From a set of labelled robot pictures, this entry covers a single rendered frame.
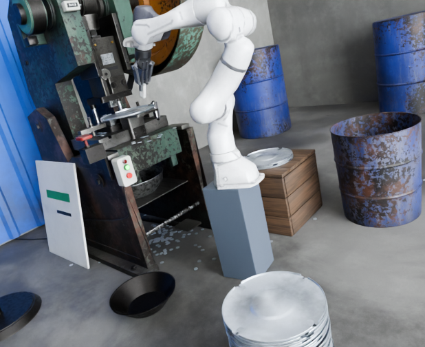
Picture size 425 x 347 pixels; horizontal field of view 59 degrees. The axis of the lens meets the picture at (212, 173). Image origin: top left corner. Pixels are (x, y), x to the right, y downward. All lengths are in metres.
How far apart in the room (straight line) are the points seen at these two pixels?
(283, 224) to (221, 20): 1.09
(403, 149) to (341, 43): 3.10
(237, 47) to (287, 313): 0.89
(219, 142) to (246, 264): 0.55
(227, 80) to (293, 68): 3.81
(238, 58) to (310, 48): 3.68
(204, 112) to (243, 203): 0.41
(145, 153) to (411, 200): 1.33
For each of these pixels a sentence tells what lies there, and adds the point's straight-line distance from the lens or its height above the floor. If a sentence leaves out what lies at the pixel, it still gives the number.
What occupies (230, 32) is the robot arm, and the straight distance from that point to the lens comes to 1.41.
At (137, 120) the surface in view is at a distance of 2.03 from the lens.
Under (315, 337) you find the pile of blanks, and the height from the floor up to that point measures 0.27.
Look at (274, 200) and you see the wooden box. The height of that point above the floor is 0.21.
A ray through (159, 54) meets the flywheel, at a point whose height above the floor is 1.03.
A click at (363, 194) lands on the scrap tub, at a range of 1.98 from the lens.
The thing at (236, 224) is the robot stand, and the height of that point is 0.29.
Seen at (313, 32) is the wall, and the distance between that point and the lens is 5.03.
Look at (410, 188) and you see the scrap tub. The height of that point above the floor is 0.18.
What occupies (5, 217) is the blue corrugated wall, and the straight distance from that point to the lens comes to 3.12.
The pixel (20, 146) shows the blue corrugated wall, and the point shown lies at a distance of 3.14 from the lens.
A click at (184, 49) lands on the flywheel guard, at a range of 2.16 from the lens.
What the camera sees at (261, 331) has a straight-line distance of 1.06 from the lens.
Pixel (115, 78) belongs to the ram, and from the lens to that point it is 2.05.
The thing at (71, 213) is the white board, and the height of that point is 0.30.
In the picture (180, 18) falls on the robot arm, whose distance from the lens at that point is 1.55.
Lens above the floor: 1.01
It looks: 18 degrees down
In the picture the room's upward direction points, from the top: 13 degrees counter-clockwise
